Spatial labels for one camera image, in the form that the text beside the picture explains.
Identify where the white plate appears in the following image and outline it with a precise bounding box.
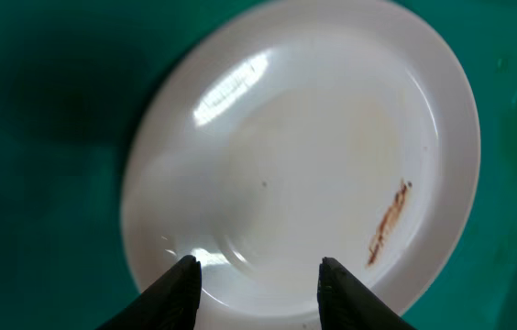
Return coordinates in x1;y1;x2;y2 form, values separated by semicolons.
120;0;480;329

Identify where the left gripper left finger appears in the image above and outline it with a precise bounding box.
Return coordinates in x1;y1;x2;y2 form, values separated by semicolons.
97;255;202;330

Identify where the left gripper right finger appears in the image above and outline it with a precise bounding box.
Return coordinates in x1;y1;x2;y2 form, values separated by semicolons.
317;257;414;330

